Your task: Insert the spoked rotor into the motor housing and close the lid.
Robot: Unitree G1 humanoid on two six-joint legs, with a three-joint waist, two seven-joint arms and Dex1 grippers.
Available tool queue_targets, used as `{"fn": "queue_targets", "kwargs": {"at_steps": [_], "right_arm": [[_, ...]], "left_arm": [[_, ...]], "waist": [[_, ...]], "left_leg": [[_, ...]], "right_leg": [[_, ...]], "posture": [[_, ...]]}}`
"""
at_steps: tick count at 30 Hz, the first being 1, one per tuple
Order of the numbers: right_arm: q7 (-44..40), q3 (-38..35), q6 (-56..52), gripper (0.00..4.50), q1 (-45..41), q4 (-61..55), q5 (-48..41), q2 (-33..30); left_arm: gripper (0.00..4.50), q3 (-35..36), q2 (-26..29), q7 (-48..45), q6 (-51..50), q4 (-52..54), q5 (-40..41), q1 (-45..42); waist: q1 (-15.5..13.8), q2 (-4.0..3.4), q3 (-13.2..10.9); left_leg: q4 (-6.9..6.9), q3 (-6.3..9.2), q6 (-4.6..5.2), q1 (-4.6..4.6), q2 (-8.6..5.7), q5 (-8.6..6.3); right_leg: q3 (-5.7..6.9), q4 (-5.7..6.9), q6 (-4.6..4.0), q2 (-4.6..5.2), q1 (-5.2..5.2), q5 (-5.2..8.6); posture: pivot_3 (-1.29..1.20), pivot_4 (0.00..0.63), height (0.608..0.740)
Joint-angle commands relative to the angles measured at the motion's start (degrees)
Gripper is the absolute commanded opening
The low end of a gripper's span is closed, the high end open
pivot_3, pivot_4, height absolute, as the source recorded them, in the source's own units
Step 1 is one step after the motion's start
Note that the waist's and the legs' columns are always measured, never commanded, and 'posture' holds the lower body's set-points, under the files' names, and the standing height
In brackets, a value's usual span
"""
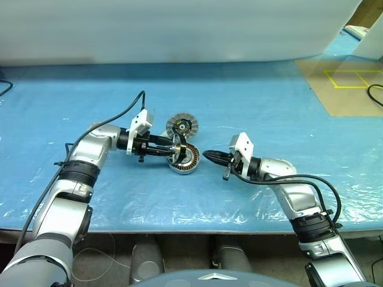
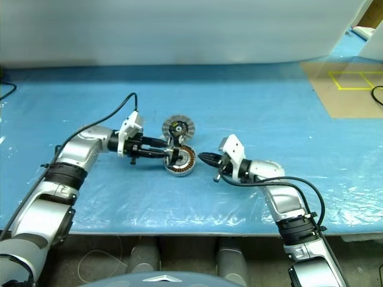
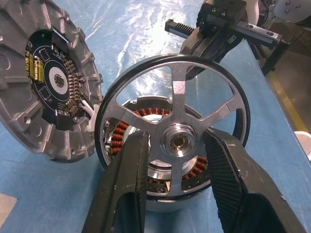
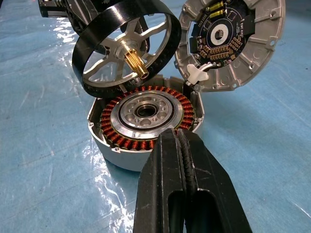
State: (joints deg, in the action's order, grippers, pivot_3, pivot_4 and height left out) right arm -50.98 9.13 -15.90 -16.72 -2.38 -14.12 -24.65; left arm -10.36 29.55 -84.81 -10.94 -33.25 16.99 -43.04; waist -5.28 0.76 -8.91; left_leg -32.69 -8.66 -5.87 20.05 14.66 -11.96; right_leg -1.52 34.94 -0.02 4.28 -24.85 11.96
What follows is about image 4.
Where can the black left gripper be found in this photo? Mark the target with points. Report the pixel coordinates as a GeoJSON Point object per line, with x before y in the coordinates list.
{"type": "Point", "coordinates": [53, 8]}

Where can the grey motor stator housing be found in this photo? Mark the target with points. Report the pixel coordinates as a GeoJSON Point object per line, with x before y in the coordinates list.
{"type": "Point", "coordinates": [131, 119]}

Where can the grey motor cover circuit board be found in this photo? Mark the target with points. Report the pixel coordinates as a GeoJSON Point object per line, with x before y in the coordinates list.
{"type": "Point", "coordinates": [262, 48]}

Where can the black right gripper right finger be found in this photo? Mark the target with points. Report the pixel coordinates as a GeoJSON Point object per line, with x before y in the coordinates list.
{"type": "Point", "coordinates": [213, 189]}

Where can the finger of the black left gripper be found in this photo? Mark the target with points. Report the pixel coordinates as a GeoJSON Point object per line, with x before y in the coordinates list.
{"type": "Point", "coordinates": [143, 36]}

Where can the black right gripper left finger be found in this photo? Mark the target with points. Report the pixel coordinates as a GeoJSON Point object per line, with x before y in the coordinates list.
{"type": "Point", "coordinates": [160, 174]}

